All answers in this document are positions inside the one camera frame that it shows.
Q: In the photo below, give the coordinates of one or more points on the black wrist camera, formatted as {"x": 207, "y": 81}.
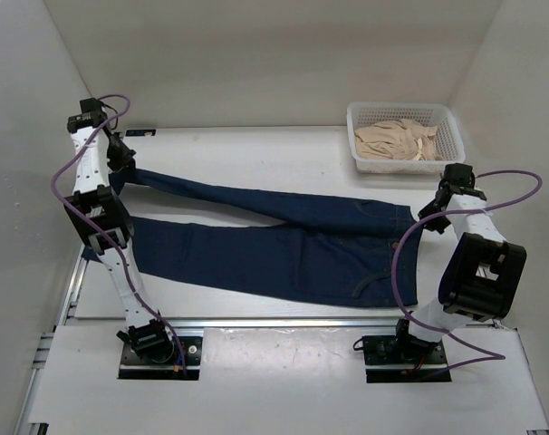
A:
{"x": 459, "y": 175}
{"x": 93, "y": 107}

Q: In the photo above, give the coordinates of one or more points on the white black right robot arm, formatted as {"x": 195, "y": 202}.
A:
{"x": 478, "y": 284}

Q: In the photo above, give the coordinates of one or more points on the dark blue denim trousers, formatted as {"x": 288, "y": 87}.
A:
{"x": 325, "y": 250}

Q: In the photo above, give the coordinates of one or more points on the aluminium table edge rail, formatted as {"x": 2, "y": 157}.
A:
{"x": 113, "y": 325}

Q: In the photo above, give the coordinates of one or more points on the beige folded cloth in basket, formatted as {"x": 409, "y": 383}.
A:
{"x": 397, "y": 140}

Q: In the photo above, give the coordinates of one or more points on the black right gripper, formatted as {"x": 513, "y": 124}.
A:
{"x": 436, "y": 225}

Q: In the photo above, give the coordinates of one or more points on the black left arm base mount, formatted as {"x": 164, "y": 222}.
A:
{"x": 166, "y": 365}

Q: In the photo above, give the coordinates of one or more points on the white plastic perforated basket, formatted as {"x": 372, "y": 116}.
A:
{"x": 449, "y": 144}

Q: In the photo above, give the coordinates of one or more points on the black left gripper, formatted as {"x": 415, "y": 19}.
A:
{"x": 124, "y": 159}

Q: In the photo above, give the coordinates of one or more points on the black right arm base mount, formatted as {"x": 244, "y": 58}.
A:
{"x": 386, "y": 361}

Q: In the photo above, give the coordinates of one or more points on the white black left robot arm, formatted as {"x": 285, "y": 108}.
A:
{"x": 104, "y": 225}

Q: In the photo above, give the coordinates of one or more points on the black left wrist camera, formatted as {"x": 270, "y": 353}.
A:
{"x": 93, "y": 107}

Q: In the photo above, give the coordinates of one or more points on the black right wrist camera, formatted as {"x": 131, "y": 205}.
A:
{"x": 459, "y": 175}

